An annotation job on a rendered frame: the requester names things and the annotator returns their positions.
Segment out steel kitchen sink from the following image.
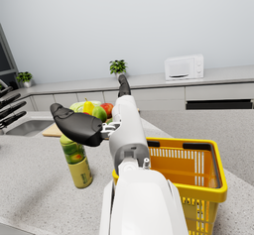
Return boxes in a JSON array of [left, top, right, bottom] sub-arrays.
[[4, 119, 56, 138]]

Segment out potted plant white pot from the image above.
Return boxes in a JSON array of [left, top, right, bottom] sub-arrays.
[[109, 59, 128, 78], [15, 70, 34, 89]]

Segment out green apple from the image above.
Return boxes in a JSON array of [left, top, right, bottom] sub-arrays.
[[91, 105, 108, 123]]

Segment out yellow slatted basket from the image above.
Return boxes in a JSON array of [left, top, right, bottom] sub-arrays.
[[112, 137, 228, 235]]

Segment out dark window frame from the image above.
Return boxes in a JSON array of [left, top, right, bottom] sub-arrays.
[[0, 24, 21, 91]]

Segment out green tea bottle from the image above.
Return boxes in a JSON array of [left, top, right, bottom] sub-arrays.
[[59, 133, 94, 189]]

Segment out white microwave oven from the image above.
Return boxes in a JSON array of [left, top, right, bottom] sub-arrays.
[[164, 54, 205, 82]]

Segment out yellow pear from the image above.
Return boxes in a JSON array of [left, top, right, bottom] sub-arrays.
[[82, 97, 96, 116]]

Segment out red apple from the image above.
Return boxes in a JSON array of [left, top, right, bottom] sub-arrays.
[[99, 102, 115, 119]]

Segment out green cabbage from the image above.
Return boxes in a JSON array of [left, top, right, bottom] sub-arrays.
[[68, 100, 102, 114]]

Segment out grey kitchen counter cabinets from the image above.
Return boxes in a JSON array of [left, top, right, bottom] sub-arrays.
[[9, 64, 254, 112]]

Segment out wooden cutting board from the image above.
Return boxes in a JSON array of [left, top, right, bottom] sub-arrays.
[[42, 107, 141, 141]]

